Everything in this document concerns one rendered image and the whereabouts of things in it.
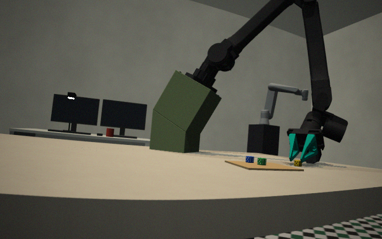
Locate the blue die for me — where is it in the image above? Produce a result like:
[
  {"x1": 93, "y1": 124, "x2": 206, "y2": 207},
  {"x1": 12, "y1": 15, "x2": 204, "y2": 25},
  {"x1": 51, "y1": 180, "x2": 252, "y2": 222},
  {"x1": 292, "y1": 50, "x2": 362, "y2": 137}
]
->
[{"x1": 246, "y1": 156, "x2": 254, "y2": 163}]

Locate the green die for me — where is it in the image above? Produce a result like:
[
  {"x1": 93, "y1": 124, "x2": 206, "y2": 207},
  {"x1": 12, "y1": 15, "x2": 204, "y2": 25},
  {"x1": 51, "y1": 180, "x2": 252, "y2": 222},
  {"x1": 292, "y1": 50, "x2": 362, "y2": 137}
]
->
[{"x1": 257, "y1": 158, "x2": 267, "y2": 165}]

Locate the yellow die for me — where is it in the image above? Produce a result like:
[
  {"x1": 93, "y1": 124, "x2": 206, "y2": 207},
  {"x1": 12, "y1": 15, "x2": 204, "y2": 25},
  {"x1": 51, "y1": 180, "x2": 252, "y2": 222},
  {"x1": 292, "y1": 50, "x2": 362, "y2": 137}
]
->
[{"x1": 294, "y1": 160, "x2": 302, "y2": 167}]

